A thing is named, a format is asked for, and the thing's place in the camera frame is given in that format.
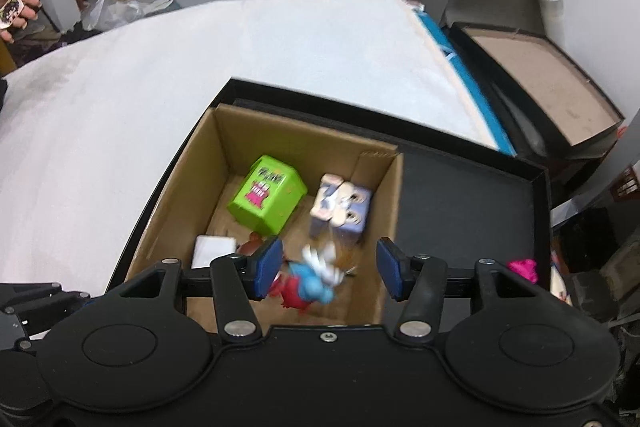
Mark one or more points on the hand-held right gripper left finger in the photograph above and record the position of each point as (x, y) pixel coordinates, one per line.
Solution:
(265, 269)

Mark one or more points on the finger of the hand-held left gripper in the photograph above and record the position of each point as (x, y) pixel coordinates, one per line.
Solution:
(45, 294)

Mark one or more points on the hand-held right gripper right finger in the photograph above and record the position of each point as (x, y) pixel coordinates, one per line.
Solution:
(392, 269)

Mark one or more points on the blue and red toy figure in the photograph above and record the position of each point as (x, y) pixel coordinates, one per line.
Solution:
(310, 282)

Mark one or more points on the black shallow tray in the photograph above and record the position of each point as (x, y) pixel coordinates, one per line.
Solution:
(465, 207)

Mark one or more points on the brown cardboard box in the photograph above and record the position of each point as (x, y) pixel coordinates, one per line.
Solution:
(220, 147)

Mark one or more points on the brown monkey figure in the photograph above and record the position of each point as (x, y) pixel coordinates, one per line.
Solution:
(250, 246)

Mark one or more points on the small white box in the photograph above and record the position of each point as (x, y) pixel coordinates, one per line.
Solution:
(214, 252)

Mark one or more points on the green hexagonal container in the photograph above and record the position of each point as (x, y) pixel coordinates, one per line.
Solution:
(265, 197)

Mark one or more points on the purple printed box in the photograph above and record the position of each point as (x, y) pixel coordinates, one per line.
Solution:
(340, 207)

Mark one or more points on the pink toy figure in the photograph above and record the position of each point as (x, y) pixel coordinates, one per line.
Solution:
(524, 271)

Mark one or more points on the blue mat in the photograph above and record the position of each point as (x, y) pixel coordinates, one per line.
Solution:
(465, 72)

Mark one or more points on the black box brown interior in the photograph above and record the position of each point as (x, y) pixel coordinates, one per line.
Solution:
(540, 77)

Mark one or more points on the printed card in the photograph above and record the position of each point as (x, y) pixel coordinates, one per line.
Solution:
(11, 11)

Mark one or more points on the white plastic bag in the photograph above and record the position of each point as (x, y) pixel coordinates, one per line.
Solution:
(120, 14)

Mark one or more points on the white cylinder tube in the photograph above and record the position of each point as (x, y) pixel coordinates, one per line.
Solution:
(552, 24)

